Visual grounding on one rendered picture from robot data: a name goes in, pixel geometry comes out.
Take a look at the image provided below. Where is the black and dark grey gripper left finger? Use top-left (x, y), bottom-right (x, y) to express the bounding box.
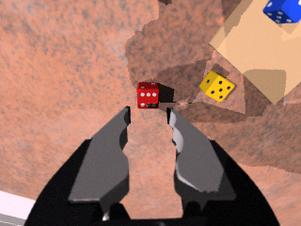
top-left (24, 105), bottom-right (131, 226)

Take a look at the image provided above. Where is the yellow die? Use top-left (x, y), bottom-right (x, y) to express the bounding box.
top-left (199, 71), bottom-right (234, 102)

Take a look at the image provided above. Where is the red die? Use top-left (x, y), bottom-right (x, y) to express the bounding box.
top-left (137, 82), bottom-right (160, 109)

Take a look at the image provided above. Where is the beige flat mat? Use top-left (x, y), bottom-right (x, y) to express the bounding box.
top-left (209, 0), bottom-right (301, 105)

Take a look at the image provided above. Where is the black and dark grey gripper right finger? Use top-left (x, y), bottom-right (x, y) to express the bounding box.
top-left (166, 106), bottom-right (280, 226)

